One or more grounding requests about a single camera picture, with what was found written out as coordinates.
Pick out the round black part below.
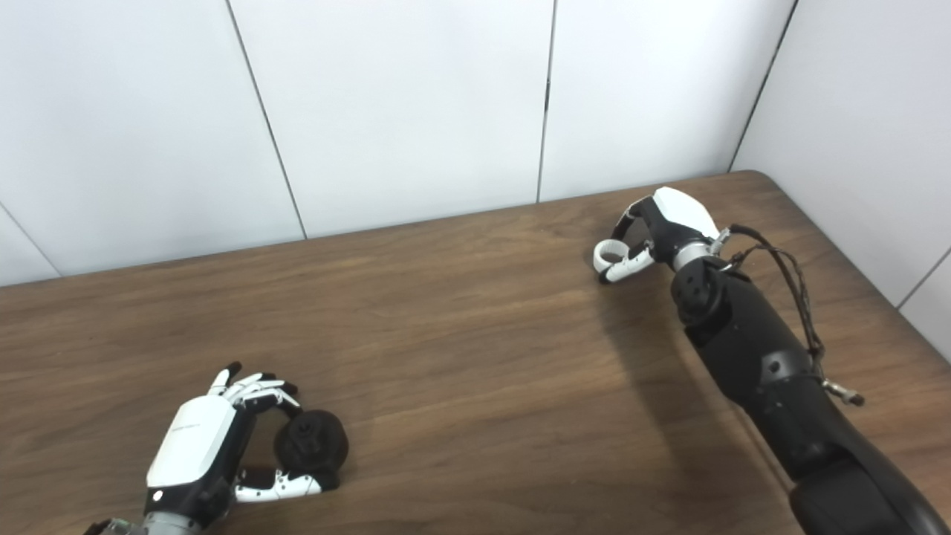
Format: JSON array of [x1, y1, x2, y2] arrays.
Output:
[[273, 410, 350, 485]]

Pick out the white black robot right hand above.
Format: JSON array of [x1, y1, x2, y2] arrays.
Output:
[[598, 187, 721, 285]]

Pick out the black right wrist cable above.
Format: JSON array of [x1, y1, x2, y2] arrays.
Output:
[[715, 223, 866, 407]]

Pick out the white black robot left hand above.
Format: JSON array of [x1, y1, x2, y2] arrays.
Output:
[[143, 362, 341, 530]]

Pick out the white ring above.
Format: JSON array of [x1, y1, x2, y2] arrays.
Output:
[[593, 241, 634, 276]]

